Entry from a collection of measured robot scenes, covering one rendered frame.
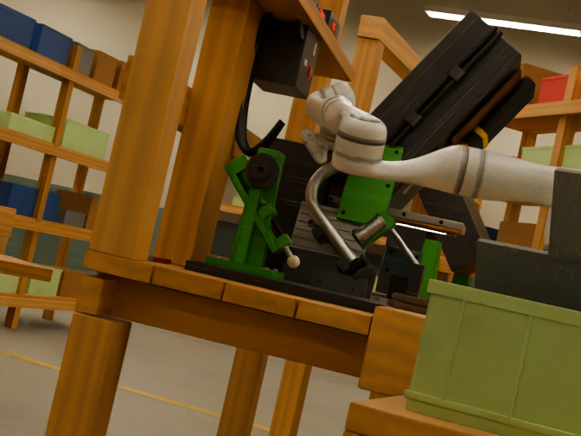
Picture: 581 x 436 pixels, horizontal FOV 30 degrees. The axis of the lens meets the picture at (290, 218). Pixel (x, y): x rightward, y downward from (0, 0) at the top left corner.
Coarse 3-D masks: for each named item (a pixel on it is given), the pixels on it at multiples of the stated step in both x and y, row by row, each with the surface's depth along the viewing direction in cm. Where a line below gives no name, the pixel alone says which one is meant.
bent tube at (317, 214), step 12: (324, 168) 259; (312, 180) 258; (324, 180) 260; (312, 192) 257; (312, 204) 256; (312, 216) 256; (324, 216) 255; (324, 228) 254; (336, 240) 252; (348, 252) 251; (348, 264) 252
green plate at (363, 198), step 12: (384, 156) 262; (396, 156) 261; (348, 180) 261; (360, 180) 260; (372, 180) 260; (384, 180) 259; (348, 192) 260; (360, 192) 259; (372, 192) 259; (384, 192) 258; (348, 204) 258; (360, 204) 258; (372, 204) 258; (384, 204) 257; (336, 216) 258; (348, 216) 257; (360, 216) 257; (372, 216) 257
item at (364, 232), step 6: (378, 216) 253; (372, 222) 252; (378, 222) 252; (384, 222) 252; (360, 228) 253; (366, 228) 252; (372, 228) 252; (378, 228) 253; (354, 234) 252; (360, 234) 252; (366, 234) 252; (372, 234) 253; (360, 240) 252
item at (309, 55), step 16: (272, 32) 259; (288, 32) 258; (304, 32) 257; (272, 48) 258; (288, 48) 258; (304, 48) 258; (256, 64) 259; (272, 64) 258; (288, 64) 257; (304, 64) 261; (256, 80) 261; (272, 80) 258; (288, 80) 257; (304, 80) 265; (304, 96) 269
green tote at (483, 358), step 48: (432, 288) 139; (432, 336) 138; (480, 336) 136; (528, 336) 134; (576, 336) 132; (432, 384) 138; (480, 384) 135; (528, 384) 133; (576, 384) 131; (528, 432) 132; (576, 432) 130
